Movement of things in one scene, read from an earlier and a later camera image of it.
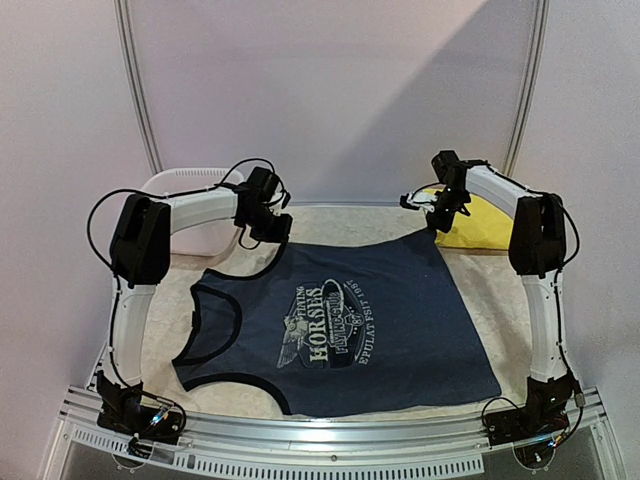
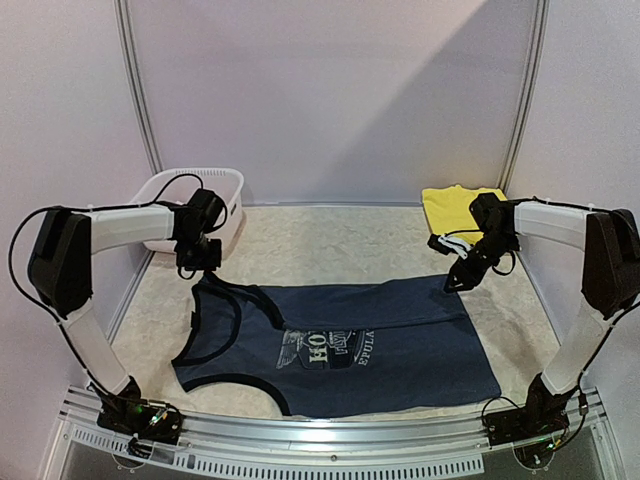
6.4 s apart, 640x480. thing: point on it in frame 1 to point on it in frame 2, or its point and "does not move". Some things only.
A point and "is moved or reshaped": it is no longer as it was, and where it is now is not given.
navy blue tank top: (341, 325) is moved or reshaped
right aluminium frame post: (534, 88) does not move
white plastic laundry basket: (207, 240) does not move
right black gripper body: (445, 211) to (480, 254)
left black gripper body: (263, 228) to (198, 255)
